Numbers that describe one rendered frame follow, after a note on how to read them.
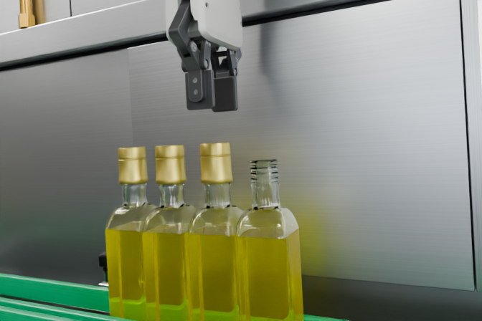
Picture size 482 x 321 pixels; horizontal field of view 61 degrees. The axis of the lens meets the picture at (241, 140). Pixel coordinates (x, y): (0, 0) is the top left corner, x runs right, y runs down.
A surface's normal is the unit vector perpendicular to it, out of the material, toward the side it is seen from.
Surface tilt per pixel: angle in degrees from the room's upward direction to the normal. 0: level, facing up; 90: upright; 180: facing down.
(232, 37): 99
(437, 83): 90
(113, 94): 90
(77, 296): 90
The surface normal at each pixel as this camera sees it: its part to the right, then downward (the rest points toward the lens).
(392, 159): -0.43, 0.03
